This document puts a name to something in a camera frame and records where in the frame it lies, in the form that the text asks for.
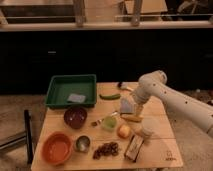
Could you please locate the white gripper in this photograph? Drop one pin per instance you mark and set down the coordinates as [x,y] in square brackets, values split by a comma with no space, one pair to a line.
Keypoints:
[138,108]

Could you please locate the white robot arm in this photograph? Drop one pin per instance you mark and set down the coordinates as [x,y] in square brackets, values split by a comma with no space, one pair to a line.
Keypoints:
[154,84]

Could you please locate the orange bowl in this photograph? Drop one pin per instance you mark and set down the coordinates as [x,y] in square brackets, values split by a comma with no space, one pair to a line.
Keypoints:
[57,148]

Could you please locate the yellow banana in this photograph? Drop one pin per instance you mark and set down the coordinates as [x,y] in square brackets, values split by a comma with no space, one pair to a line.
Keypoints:
[132,118]

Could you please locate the white lidded jar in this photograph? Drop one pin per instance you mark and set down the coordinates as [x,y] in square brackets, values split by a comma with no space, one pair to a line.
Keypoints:
[148,126]

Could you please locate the green chili pepper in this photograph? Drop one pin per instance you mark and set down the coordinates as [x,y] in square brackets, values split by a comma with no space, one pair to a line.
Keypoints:
[110,97]

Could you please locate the red yellow apple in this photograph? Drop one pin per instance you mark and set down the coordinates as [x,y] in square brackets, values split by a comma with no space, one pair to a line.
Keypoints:
[124,131]

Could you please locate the green cup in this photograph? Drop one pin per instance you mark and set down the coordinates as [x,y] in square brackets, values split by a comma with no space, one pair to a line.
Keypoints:
[109,123]

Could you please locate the metal fork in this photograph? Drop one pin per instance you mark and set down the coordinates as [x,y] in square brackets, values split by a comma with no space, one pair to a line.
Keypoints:
[99,121]

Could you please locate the bunch of dark grapes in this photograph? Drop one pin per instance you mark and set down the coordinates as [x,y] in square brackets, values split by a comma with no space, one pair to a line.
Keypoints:
[111,148]

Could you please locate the grey sponge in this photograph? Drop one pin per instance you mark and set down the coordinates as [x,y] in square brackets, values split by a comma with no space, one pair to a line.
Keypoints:
[77,98]

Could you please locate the small metal cup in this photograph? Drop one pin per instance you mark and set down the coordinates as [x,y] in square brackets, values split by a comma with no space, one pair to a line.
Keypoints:
[82,143]

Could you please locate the green plastic tray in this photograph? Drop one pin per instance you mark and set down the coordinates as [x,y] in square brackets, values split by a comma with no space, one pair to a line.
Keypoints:
[62,86]

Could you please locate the black metal stand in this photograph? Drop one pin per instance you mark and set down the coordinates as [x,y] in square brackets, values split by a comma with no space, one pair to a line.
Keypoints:
[21,137]

